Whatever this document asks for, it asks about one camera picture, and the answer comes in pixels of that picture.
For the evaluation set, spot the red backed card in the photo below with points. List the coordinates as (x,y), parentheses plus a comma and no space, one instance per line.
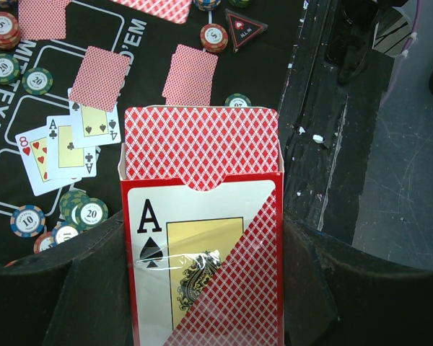
(189,81)
(42,19)
(99,79)
(174,11)

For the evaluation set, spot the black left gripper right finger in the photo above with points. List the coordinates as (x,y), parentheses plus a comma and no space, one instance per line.
(335,294)

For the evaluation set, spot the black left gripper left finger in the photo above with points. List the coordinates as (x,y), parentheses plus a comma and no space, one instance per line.
(73,294)

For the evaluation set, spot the face up black card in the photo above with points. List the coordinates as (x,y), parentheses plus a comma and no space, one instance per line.
(65,159)

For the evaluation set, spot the eight of hearts card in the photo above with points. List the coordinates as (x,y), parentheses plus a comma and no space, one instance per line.
(33,149)

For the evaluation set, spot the black triangular all-in marker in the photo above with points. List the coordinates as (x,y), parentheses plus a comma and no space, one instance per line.
(242,29)

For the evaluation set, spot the red poker chip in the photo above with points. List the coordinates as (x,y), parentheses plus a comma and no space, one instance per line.
(214,38)
(10,32)
(43,242)

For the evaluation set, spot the four of spades card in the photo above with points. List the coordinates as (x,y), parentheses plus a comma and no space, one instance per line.
(93,127)

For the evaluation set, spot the green poker chip stack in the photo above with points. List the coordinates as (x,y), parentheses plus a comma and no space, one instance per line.
(237,100)

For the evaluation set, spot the red playing card deck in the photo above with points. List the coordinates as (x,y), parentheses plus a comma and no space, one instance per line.
(202,200)

